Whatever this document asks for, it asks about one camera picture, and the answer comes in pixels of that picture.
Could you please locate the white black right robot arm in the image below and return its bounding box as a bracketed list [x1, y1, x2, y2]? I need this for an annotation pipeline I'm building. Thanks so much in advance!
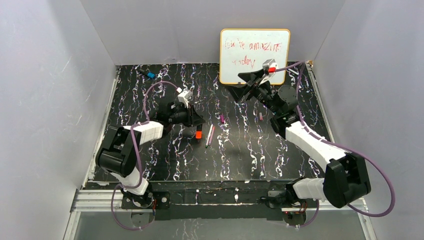
[225, 70, 371, 208]

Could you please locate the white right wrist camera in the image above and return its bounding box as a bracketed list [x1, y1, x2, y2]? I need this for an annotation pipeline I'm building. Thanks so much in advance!
[259, 58, 278, 85]

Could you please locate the small white pen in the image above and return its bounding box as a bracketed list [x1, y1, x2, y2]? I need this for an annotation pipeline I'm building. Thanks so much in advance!
[287, 68, 299, 76]

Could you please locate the orange framed whiteboard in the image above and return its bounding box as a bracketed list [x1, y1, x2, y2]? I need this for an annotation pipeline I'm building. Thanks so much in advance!
[219, 28, 291, 85]

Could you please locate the white green pen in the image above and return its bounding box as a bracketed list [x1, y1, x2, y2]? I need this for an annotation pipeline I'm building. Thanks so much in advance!
[205, 124, 214, 148]

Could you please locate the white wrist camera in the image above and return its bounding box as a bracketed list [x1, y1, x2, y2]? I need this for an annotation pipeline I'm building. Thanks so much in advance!
[259, 58, 278, 85]
[176, 87, 193, 108]

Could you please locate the black orange highlighter pen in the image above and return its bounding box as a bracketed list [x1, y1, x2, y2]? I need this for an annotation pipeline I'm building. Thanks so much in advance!
[195, 124, 203, 140]

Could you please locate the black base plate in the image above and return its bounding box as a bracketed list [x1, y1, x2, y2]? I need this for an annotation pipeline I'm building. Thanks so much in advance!
[121, 180, 317, 224]

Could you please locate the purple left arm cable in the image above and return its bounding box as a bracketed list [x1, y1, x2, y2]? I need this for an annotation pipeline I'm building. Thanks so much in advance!
[110, 80, 180, 232]

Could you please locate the blue black marker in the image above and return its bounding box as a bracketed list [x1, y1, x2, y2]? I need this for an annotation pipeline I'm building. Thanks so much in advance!
[139, 70, 156, 79]

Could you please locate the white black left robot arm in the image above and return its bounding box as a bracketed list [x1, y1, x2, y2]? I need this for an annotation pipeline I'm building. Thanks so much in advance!
[95, 102, 206, 196]

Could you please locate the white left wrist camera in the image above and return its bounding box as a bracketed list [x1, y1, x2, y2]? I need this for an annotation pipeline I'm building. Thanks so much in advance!
[176, 87, 193, 108]

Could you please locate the pink white pen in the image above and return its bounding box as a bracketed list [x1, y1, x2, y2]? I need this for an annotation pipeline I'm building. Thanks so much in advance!
[207, 125, 215, 146]

